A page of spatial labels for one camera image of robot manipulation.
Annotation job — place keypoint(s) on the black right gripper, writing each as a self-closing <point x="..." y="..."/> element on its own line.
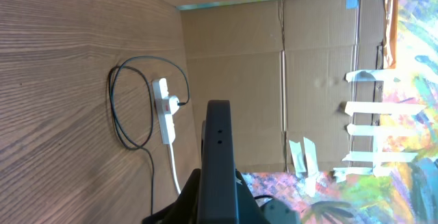
<point x="184" y="209"/>

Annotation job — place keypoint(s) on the Samsung Galaxy smartphone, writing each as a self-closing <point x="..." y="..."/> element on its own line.
<point x="217" y="198"/>

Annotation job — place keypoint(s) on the white charger plug adapter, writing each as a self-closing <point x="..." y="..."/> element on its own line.
<point x="168" y="105"/>

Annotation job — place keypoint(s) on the white power strip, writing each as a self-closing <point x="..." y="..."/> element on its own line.
<point x="166" y="123"/>

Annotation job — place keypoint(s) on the colourful painted backdrop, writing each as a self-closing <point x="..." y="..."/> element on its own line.
<point x="333" y="102"/>

